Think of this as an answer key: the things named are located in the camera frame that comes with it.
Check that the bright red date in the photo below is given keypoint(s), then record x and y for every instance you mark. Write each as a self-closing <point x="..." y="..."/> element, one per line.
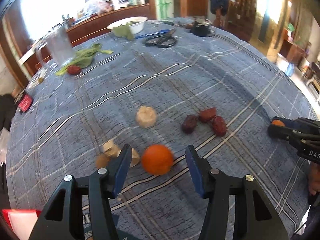
<point x="207" y="114"/>

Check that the red white tray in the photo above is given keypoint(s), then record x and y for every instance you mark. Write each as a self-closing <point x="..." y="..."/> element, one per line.
<point x="21" y="222"/>

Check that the blue pen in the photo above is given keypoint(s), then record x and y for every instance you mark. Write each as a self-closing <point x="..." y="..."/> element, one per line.
<point x="161" y="32"/>

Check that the wooden stair railing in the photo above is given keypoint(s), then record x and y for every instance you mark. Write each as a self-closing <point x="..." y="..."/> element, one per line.
<point x="238" y="19"/>

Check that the beige ginger piece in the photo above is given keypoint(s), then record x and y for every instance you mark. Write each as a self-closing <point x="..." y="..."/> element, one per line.
<point x="146" y="116"/>

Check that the dark jacket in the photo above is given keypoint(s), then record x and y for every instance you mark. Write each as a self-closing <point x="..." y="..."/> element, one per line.
<point x="219" y="4"/>

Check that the clear glass pitcher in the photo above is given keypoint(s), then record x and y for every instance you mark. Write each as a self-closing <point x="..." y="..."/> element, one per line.
<point x="58" y="45"/>

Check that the green leafy vegetable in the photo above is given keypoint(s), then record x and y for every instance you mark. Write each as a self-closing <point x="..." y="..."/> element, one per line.
<point x="84" y="57"/>

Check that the black scissors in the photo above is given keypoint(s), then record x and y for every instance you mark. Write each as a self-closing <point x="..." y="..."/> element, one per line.
<point x="161" y="40"/>

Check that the wooden counter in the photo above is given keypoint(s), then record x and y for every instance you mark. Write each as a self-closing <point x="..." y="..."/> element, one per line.
<point x="79" y="33"/>

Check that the small orange mandarin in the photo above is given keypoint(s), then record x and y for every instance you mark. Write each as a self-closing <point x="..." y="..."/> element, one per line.
<point x="278" y="122"/>

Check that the white bowl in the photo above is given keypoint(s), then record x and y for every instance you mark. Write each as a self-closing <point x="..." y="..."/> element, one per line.
<point x="136" y="24"/>

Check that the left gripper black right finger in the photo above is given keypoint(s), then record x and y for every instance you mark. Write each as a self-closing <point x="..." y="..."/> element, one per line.
<point x="255" y="216"/>

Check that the right hand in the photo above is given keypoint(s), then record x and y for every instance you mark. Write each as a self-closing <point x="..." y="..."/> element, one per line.
<point x="314" y="179"/>

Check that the blue plaid tablecloth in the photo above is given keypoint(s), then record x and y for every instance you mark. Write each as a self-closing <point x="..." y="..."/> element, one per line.
<point x="73" y="116"/>

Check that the dark red date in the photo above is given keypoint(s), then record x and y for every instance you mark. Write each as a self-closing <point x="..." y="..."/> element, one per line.
<point x="189" y="124"/>

